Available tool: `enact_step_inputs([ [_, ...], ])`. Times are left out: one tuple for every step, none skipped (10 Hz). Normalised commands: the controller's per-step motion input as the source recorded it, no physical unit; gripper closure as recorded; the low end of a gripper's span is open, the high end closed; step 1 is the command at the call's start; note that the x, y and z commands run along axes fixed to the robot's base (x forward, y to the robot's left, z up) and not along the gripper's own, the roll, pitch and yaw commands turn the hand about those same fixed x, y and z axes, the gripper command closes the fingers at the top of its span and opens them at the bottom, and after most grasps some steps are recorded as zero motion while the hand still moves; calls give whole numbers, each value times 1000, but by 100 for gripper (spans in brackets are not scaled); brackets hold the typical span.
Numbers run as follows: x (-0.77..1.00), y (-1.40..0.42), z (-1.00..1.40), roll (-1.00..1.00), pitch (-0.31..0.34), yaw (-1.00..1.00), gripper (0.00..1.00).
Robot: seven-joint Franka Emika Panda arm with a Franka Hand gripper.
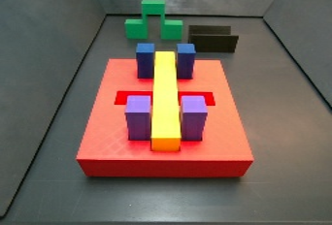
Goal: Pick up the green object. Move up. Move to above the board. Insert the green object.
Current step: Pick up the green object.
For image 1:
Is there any right blue block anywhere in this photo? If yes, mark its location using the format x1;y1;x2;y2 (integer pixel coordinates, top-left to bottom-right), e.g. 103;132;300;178
177;44;195;80

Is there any red board base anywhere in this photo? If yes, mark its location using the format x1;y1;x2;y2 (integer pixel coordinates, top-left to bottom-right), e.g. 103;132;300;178
76;59;254;177

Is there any purple block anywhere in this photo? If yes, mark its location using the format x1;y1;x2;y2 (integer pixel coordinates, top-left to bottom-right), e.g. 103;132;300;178
181;96;208;141
125;95;150;141

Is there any green arch-shaped object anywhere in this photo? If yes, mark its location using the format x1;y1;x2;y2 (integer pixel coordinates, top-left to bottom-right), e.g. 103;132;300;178
125;0;185;40

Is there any black U-shaped holder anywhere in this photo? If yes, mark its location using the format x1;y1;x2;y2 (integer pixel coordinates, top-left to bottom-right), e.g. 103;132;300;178
187;25;238;53

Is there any right purple block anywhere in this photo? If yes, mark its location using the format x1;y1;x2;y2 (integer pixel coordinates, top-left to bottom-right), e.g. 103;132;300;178
181;96;208;141

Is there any blue block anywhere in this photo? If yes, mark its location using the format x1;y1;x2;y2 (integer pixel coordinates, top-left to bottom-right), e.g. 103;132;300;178
177;44;195;80
137;43;154;79

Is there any yellow long bar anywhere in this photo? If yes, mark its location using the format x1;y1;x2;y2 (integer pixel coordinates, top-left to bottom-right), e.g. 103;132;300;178
151;51;182;151

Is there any left purple block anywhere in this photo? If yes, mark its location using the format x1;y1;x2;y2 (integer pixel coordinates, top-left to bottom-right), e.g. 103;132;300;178
125;95;150;141

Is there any left blue block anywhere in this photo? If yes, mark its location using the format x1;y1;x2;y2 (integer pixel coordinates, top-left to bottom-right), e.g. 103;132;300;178
137;43;154;79

